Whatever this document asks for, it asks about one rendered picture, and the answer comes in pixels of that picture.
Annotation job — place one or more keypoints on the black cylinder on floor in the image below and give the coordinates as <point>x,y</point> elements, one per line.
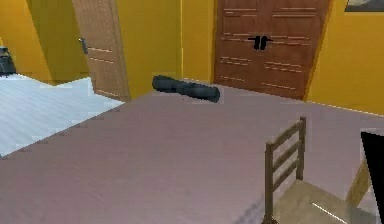
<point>185,88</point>

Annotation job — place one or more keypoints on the light brown open room door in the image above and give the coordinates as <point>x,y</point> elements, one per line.
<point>103,50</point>

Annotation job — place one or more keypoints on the brown double room door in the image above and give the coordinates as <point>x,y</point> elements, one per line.
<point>286,50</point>

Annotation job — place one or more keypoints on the brown wooden slatted chair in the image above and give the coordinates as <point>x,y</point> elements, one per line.
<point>300,196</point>

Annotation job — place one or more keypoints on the framed wall picture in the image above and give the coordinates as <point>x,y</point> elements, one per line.
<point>364,5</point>

